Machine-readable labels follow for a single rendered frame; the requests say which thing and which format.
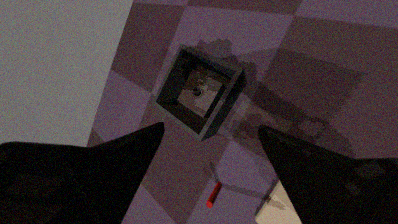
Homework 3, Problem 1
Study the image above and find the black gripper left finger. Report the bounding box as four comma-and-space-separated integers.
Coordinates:
0, 122, 165, 224

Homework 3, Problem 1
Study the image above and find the red peg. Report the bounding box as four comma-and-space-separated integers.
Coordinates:
206, 182, 222, 208

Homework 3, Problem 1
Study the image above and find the dark open box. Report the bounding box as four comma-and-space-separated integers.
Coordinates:
152, 44, 247, 142

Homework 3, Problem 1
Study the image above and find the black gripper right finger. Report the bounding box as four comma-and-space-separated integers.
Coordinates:
258, 125, 398, 224

